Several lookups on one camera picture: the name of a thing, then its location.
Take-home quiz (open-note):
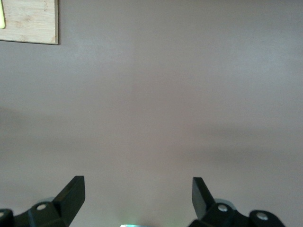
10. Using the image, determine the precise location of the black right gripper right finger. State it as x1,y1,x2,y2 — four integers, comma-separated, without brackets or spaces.
192,177,287,227

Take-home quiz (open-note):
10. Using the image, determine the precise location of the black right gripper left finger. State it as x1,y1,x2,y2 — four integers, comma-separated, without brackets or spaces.
0,175,86,227

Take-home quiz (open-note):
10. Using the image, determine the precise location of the brown table cover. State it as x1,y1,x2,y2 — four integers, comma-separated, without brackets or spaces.
0,0,303,227

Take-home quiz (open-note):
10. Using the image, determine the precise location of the bamboo cutting board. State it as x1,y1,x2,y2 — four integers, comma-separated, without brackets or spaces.
0,0,59,45

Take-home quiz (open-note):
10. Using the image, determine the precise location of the yellow plastic fork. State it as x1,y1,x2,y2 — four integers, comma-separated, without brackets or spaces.
0,0,6,30

